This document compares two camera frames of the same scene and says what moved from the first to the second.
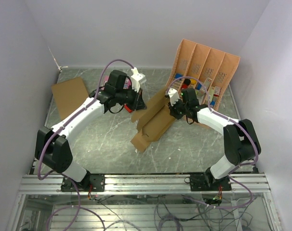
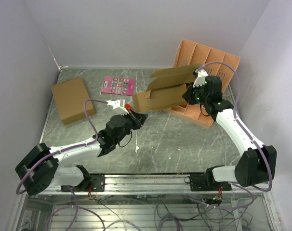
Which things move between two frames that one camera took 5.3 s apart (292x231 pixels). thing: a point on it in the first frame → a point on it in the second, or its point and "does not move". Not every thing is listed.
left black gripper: [139, 104] → [138, 119]
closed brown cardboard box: [69, 95] does not move
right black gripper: [172, 112] → [188, 95]
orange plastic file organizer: [207, 71] does not move
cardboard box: [152, 121] → [166, 88]
